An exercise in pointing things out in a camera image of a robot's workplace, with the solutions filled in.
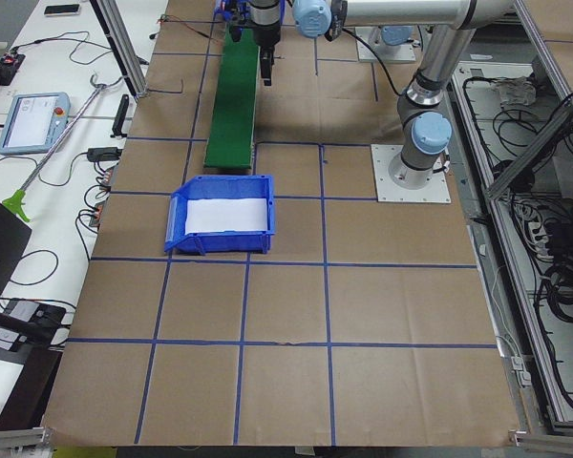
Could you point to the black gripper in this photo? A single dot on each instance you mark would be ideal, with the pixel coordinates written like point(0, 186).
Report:
point(268, 34)

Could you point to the blue bin right side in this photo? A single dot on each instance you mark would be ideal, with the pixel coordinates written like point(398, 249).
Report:
point(226, 9)

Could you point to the blue bin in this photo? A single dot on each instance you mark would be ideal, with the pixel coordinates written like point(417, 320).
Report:
point(226, 9)
point(219, 186)

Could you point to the green conveyor belt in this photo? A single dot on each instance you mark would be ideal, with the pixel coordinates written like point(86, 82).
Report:
point(230, 142)

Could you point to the black flat bar tool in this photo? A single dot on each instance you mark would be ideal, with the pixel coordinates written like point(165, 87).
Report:
point(120, 117)

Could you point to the blue bin left side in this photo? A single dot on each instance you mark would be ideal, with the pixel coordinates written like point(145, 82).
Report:
point(219, 186)

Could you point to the white foam pad left bin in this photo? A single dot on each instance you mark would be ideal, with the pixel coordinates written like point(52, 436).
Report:
point(221, 215)

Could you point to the black power adapter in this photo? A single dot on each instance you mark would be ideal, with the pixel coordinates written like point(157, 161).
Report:
point(99, 154)

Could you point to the smartphone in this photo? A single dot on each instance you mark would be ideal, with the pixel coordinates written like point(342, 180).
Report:
point(62, 9)

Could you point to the teach pendant tablet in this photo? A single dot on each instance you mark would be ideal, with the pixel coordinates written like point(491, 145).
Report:
point(34, 123)

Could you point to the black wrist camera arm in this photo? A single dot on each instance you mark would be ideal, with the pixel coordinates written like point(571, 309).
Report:
point(236, 24)

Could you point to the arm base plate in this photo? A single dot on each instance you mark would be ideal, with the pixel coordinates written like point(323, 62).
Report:
point(396, 183)
point(389, 54)

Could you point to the aluminium frame post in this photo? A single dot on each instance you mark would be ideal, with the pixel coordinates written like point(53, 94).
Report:
point(113, 27)

